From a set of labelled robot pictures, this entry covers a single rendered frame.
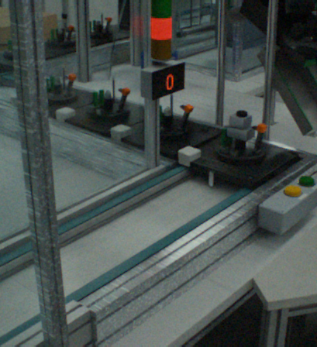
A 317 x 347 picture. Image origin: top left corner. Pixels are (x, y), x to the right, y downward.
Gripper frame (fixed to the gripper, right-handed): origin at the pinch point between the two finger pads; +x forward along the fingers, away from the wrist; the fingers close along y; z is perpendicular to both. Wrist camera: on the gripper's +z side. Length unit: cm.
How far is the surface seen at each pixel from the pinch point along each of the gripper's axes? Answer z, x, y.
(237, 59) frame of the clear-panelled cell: 78, 29, -80
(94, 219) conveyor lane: 29, 32, 51
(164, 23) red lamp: 29.5, -9.5, 25.3
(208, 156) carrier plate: 25.8, 28.4, 11.5
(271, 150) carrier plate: 14.9, 28.4, -3.6
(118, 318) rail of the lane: 2, 34, 71
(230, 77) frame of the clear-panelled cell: 81, 38, -81
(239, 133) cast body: 18.8, 21.2, 7.2
